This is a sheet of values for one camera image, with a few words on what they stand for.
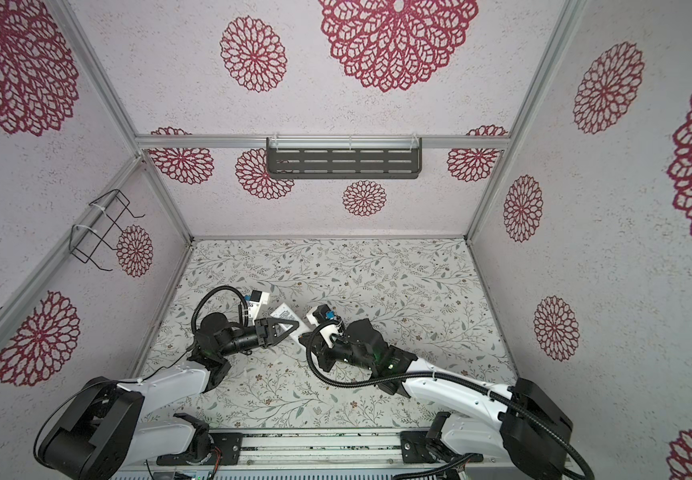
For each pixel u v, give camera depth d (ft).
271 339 2.31
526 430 1.33
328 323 2.00
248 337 2.30
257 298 2.45
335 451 2.45
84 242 2.39
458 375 1.61
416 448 2.35
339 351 2.09
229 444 2.44
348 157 3.05
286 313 2.46
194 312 2.05
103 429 1.37
